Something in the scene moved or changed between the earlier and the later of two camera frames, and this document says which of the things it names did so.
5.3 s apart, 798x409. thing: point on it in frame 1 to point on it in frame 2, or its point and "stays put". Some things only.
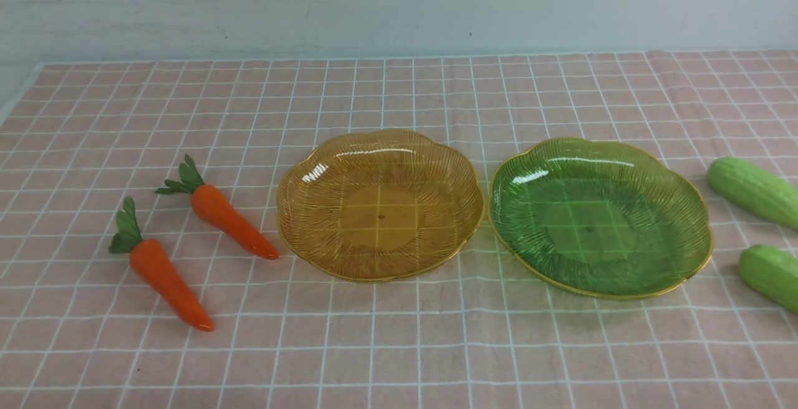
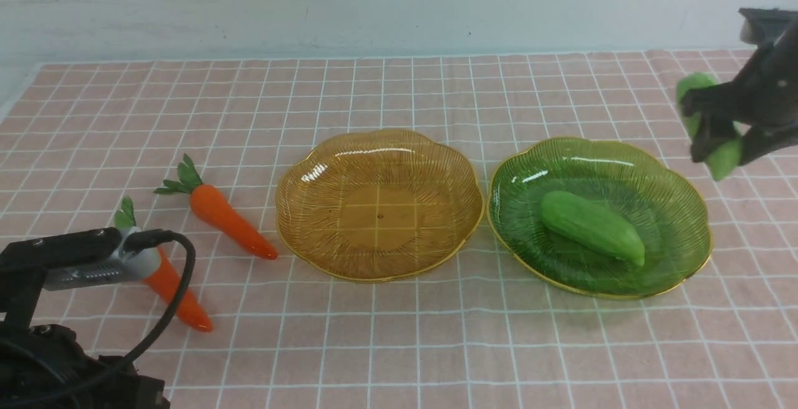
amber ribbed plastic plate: (379, 206) stays put
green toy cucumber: (773, 272) to (730, 156)
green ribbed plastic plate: (602, 219) stays put
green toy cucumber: (755, 187) to (591, 224)
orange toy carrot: (150, 260) stays put
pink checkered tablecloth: (79, 330) stays put
